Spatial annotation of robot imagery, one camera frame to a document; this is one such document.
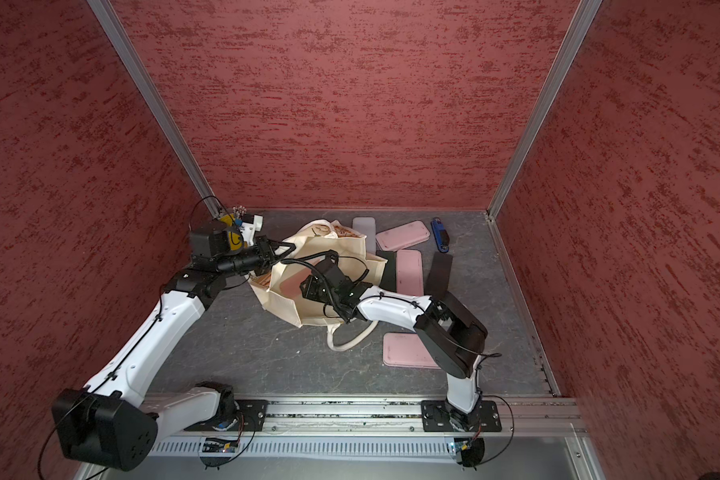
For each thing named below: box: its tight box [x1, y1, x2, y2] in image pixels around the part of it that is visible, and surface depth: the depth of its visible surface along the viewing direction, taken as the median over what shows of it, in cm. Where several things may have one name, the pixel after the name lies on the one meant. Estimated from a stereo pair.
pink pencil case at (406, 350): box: [383, 332, 441, 370], surface depth 85 cm
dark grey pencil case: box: [425, 251, 453, 298], surface depth 106 cm
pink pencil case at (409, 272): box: [396, 249, 424, 297], surface depth 102 cm
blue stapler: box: [430, 217, 450, 253], surface depth 112 cm
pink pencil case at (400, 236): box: [375, 220, 431, 252], surface depth 113 cm
